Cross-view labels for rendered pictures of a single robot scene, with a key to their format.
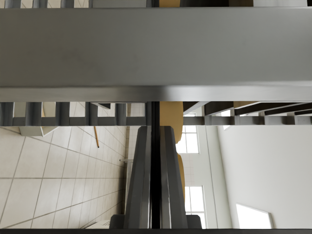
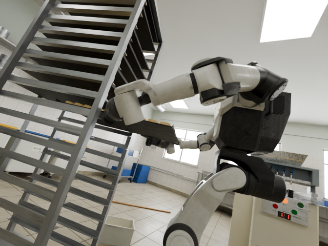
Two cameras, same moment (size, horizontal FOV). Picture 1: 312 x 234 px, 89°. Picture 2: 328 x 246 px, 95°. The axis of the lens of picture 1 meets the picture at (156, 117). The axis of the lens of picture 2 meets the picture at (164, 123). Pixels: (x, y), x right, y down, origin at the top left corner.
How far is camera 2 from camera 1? 66 cm
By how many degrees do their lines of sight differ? 17
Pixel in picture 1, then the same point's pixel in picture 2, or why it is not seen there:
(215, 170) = not seen: hidden behind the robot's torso
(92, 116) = (119, 159)
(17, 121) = (109, 197)
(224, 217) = not seen: hidden behind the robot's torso
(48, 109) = (118, 223)
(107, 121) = (124, 153)
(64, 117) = (115, 173)
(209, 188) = not seen: hidden behind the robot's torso
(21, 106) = (107, 236)
